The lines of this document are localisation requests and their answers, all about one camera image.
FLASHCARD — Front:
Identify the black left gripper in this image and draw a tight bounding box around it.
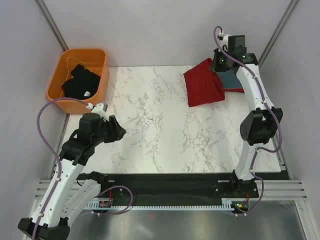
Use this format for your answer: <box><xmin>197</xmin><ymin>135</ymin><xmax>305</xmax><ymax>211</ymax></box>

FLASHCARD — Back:
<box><xmin>91</xmin><ymin>115</ymin><xmax>126</xmax><ymax>147</ymax></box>

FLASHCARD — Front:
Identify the dark red t shirt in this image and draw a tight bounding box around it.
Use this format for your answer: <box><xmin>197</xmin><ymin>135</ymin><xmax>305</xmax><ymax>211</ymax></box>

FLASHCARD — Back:
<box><xmin>183</xmin><ymin>58</ymin><xmax>225</xmax><ymax>107</ymax></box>

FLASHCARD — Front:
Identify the orange plastic laundry basket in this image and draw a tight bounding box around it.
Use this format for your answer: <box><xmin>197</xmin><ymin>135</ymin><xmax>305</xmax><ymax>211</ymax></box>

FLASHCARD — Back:
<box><xmin>46</xmin><ymin>48</ymin><xmax>110</xmax><ymax>105</ymax></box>

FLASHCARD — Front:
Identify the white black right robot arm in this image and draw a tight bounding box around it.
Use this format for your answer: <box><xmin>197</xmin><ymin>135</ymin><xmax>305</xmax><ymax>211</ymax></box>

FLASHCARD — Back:
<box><xmin>209</xmin><ymin>30</ymin><xmax>283</xmax><ymax>198</ymax></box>

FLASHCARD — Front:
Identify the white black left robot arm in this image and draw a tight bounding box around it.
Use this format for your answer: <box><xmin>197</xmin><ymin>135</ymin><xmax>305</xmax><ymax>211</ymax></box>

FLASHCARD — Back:
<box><xmin>18</xmin><ymin>113</ymin><xmax>126</xmax><ymax>240</ymax></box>

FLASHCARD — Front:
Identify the folded grey blue t shirt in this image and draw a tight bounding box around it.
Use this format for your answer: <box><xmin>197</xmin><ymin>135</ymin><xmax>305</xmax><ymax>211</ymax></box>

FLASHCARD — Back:
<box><xmin>217</xmin><ymin>70</ymin><xmax>242</xmax><ymax>90</ymax></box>

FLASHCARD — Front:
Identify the black t shirt in basket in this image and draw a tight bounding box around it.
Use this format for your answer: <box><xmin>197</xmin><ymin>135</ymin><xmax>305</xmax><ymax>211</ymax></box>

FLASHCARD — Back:
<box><xmin>61</xmin><ymin>64</ymin><xmax>101</xmax><ymax>100</ymax></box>

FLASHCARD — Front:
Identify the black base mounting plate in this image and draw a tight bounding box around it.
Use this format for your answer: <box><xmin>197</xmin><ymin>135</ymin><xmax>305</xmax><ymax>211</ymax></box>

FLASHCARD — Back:
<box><xmin>76</xmin><ymin>171</ymin><xmax>260</xmax><ymax>208</ymax></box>

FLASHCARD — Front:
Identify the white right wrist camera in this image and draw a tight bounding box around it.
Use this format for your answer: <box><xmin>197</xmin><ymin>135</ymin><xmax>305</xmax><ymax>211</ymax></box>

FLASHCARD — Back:
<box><xmin>217</xmin><ymin>30</ymin><xmax>230</xmax><ymax>49</ymax></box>

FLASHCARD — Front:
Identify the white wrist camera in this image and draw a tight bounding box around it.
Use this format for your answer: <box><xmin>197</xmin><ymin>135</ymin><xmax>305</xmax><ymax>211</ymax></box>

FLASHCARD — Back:
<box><xmin>86</xmin><ymin>102</ymin><xmax>109</xmax><ymax>121</ymax></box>
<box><xmin>217</xmin><ymin>30</ymin><xmax>230</xmax><ymax>49</ymax></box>

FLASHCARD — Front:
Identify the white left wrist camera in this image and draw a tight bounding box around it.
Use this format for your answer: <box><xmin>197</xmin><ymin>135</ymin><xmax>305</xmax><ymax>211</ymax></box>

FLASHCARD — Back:
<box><xmin>86</xmin><ymin>102</ymin><xmax>109</xmax><ymax>121</ymax></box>

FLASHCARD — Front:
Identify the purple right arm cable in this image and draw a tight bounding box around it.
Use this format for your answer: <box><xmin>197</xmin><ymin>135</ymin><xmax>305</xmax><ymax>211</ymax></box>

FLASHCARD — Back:
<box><xmin>213</xmin><ymin>25</ymin><xmax>283</xmax><ymax>201</ymax></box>

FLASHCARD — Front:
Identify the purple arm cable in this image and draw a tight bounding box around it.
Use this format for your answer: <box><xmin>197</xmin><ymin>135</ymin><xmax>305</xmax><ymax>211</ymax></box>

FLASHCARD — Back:
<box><xmin>31</xmin><ymin>97</ymin><xmax>90</xmax><ymax>240</ymax></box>
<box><xmin>213</xmin><ymin>25</ymin><xmax>283</xmax><ymax>201</ymax></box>

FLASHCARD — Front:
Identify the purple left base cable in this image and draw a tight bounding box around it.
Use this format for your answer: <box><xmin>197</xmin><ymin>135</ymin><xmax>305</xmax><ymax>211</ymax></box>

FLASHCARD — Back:
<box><xmin>91</xmin><ymin>184</ymin><xmax>135</xmax><ymax>217</ymax></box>

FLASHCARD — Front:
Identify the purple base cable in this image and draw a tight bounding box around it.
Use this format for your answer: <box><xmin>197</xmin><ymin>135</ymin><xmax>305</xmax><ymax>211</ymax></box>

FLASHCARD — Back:
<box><xmin>231</xmin><ymin>191</ymin><xmax>265</xmax><ymax>218</ymax></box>
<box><xmin>91</xmin><ymin>184</ymin><xmax>135</xmax><ymax>217</ymax></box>

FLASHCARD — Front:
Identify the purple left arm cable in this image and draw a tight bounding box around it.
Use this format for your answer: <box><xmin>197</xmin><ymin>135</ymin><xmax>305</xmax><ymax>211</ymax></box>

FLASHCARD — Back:
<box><xmin>31</xmin><ymin>97</ymin><xmax>90</xmax><ymax>240</ymax></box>

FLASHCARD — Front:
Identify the white slotted cable duct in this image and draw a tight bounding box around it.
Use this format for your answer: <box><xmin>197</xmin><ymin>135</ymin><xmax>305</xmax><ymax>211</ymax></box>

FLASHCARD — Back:
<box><xmin>84</xmin><ymin>199</ymin><xmax>234</xmax><ymax>211</ymax></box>

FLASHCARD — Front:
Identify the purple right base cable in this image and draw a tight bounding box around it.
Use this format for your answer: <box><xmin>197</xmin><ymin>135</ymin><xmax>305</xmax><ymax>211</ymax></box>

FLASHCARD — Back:
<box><xmin>231</xmin><ymin>191</ymin><xmax>265</xmax><ymax>218</ymax></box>

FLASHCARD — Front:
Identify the left aluminium frame post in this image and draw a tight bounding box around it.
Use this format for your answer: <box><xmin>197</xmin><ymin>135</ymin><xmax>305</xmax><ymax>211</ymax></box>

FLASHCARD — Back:
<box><xmin>34</xmin><ymin>0</ymin><xmax>69</xmax><ymax>52</ymax></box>

